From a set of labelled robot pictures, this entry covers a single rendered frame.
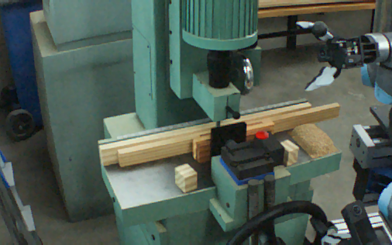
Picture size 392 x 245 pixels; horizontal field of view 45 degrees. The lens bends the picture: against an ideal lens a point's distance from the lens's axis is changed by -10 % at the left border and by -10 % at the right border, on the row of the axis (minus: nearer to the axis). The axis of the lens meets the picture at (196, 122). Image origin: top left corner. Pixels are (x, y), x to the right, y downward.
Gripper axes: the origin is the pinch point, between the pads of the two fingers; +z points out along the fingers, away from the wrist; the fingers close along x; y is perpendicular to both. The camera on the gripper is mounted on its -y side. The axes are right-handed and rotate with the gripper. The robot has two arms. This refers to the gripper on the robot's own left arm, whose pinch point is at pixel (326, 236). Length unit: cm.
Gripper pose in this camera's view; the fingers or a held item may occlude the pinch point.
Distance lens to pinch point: 114.5
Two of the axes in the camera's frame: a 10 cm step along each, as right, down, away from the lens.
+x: 9.3, -1.9, 3.2
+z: -3.2, 0.2, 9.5
